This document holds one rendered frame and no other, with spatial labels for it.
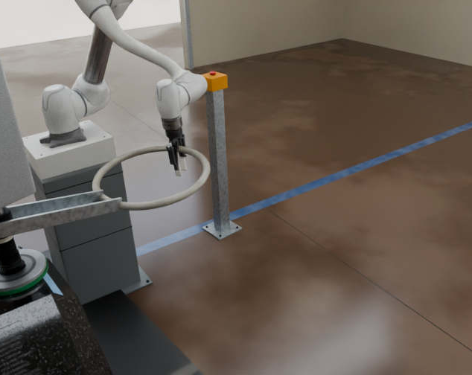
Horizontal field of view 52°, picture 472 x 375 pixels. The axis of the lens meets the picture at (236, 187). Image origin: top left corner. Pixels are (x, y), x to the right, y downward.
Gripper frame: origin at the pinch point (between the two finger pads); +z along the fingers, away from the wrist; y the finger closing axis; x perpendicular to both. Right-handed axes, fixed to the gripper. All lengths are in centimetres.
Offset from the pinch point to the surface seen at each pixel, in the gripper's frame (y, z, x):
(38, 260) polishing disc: 80, -7, -11
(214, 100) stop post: -74, -2, -15
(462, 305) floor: -45, 95, 133
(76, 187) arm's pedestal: 13, 11, -54
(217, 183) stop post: -69, 53, -18
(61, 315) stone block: 93, 1, 6
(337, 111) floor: -326, 112, 6
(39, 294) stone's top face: 91, -5, -2
